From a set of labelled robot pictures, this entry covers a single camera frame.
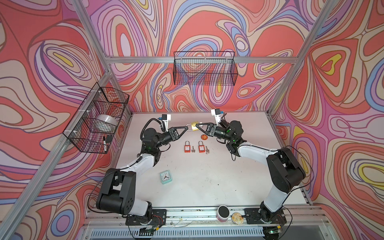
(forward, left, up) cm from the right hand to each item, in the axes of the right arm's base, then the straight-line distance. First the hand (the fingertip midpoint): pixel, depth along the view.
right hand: (195, 129), depth 76 cm
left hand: (-1, +3, +1) cm, 4 cm away
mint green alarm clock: (-15, +18, -24) cm, 34 cm away
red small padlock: (+4, +6, -25) cm, 26 cm away
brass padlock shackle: (0, 0, +1) cm, 1 cm away
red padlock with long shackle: (+4, -4, -25) cm, 26 cm away
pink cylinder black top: (-35, -12, -22) cm, 43 cm away
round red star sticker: (+14, -6, -26) cm, 30 cm away
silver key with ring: (+3, -8, -27) cm, 28 cm away
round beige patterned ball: (-36, -20, -27) cm, 49 cm away
